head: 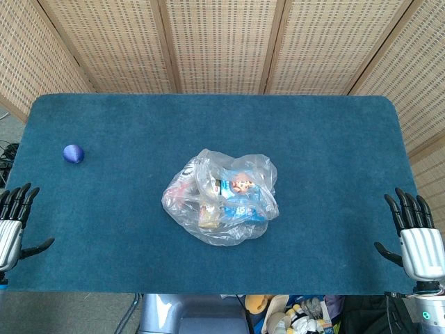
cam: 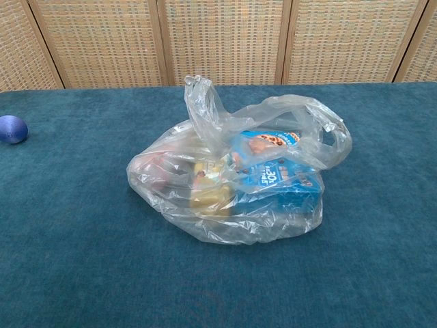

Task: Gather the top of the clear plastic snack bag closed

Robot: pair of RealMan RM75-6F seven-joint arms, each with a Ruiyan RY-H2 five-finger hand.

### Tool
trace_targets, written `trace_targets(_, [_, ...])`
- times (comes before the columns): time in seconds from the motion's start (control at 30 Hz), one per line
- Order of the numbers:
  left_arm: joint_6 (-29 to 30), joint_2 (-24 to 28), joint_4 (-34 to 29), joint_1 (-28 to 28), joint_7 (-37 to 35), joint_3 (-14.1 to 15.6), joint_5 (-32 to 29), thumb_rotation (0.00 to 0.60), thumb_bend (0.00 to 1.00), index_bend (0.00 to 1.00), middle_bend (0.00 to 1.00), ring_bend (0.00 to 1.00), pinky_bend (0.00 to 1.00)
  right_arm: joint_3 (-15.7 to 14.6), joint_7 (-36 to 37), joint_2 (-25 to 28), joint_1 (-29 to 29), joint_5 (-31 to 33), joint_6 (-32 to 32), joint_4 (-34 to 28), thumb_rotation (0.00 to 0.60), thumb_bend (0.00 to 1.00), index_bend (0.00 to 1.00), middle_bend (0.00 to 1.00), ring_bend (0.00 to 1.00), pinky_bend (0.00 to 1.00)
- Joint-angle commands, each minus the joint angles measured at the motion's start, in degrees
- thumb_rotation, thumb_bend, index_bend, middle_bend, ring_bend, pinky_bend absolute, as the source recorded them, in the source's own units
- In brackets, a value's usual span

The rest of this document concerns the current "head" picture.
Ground grey-blue robot torso base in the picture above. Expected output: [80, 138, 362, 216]
[138, 294, 250, 334]

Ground clear plastic bag with snacks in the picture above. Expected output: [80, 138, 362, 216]
[161, 148, 280, 247]

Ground black floor cable bundle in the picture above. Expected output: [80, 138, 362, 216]
[0, 140, 20, 185]

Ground yellow plush toy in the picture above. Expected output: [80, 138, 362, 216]
[244, 294, 274, 316]

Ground small blue ball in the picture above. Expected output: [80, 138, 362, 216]
[63, 143, 86, 165]

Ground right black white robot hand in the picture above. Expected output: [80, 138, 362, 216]
[373, 187, 445, 281]

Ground yellow snack packet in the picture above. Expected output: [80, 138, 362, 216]
[197, 204, 222, 230]

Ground teal carpet table mat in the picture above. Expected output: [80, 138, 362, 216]
[0, 93, 421, 296]

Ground blue printed carton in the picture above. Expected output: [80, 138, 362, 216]
[220, 169, 268, 224]

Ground white plush toy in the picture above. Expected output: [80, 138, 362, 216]
[266, 301, 327, 334]

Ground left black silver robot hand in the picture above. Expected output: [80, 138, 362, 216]
[0, 182, 56, 274]

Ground cables beside robot base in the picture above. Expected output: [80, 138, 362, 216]
[113, 294, 144, 334]

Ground black fabric bag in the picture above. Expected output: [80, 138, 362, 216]
[342, 294, 417, 334]

